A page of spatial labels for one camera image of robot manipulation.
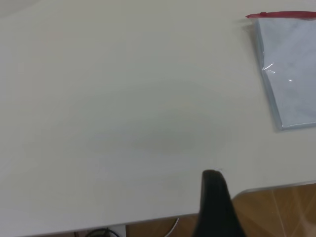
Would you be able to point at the pale blue paper stack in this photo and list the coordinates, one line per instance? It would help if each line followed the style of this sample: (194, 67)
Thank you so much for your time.
(293, 98)

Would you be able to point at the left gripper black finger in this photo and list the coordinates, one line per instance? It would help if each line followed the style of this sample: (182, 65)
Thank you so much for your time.
(213, 209)

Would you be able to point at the red zipper slider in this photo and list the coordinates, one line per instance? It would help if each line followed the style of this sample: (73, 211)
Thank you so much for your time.
(263, 14)

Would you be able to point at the clear plastic red-zip bag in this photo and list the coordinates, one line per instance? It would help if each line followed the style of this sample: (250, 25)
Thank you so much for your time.
(291, 74)

